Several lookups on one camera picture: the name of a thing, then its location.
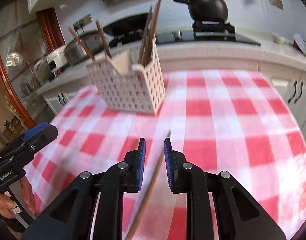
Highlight gold wall socket right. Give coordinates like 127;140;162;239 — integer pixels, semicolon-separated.
269;0;284;10

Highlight white perforated utensil basket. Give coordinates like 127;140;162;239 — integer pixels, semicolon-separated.
86;41;166;115

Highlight gold wall socket left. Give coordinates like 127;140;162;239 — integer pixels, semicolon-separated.
73;14;93;30

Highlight red and white packet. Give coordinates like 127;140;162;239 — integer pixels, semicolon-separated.
293;34;306;53

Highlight brown wooden chopstick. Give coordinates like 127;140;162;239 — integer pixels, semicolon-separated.
139;0;162;66
123;131;171;239
68;27;95;61
96;19;112;58
142;20;154;66
142;8;157;66
138;5;152;64

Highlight gold wall socket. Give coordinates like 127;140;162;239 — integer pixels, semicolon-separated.
269;0;284;10
73;14;93;30

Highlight wooden glass door frame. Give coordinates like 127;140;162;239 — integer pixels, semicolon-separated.
0;0;64;128

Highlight small white ceramic cup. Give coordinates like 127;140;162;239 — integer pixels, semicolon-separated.
271;33;286;44

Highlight red white checkered tablecloth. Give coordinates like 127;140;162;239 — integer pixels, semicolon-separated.
25;70;306;238

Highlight person's left hand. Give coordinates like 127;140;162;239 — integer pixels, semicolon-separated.
0;176;36;219

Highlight black glass gas stove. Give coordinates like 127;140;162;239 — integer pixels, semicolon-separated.
110;21;261;48

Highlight white lower cabinets with countertop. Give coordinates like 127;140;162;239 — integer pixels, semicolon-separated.
36;33;306;136

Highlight stainless steel pressure cooker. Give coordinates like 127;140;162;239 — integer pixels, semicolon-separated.
64;30;104;66

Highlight black clay pot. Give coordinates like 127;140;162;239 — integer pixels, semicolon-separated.
173;0;228;22

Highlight black wok pan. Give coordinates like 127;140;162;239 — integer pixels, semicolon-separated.
103;12;148;37

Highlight white rice cooker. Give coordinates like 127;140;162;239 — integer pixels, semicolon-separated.
46;45;68;73

